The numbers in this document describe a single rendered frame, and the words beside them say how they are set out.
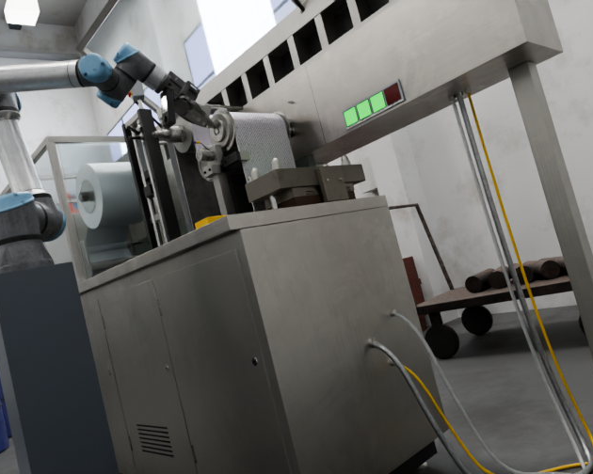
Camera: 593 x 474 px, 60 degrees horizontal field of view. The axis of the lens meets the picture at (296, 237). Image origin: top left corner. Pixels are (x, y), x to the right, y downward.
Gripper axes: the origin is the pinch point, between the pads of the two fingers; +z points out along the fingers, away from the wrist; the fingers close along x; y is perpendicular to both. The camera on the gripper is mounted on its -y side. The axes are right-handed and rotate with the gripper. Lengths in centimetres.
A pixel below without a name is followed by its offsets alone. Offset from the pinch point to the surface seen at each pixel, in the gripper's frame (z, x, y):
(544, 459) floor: 117, -58, -68
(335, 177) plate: 35.9, -28.8, -7.3
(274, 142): 21.7, -7.1, 6.7
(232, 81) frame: 9, 26, 48
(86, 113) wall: 21, 866, 512
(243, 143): 11.1, -7.1, -2.3
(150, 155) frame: -6.3, 26.2, -6.5
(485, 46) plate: 34, -80, 16
